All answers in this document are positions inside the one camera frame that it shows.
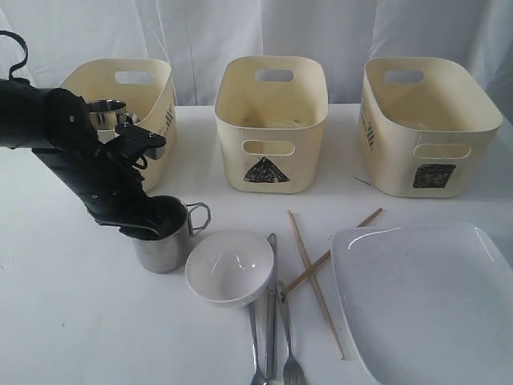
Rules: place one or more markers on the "white square plate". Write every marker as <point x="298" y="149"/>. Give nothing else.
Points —
<point x="429" y="304"/>

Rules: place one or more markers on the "white ceramic bowl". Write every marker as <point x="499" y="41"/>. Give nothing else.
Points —
<point x="230" y="268"/>

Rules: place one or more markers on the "steel fork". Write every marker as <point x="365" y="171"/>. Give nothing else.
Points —
<point x="292" y="370"/>

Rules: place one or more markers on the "shiny steel mug front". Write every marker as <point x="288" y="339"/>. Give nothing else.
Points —
<point x="105" y="114"/>

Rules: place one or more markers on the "steel table knife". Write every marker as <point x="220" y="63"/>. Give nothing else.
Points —
<point x="271" y="316"/>

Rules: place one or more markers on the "light wooden chopstick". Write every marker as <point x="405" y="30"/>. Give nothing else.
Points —
<point x="314" y="283"/>

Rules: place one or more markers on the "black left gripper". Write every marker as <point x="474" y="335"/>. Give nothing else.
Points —
<point x="106" y="178"/>

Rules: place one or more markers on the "cream bin with triangle mark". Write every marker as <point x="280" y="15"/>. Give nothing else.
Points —
<point x="270" y="119"/>

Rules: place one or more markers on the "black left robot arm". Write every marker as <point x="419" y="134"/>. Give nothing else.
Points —
<point x="55" y="125"/>

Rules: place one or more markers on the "steel spoon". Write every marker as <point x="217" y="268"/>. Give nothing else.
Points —
<point x="258" y="376"/>

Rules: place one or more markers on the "white backdrop curtain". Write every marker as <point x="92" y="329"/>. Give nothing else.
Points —
<point x="199" y="38"/>

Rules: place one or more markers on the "steel mug with wire handle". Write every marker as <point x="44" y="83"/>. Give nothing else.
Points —
<point x="165" y="254"/>

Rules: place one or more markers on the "cream bin with square mark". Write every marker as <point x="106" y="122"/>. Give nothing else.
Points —
<point x="424" y="125"/>

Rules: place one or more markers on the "brown wooden chopstick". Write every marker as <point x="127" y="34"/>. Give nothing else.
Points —
<point x="325" y="257"/>

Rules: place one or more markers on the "cream bin with circle mark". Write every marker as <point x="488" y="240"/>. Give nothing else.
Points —
<point x="153" y="102"/>

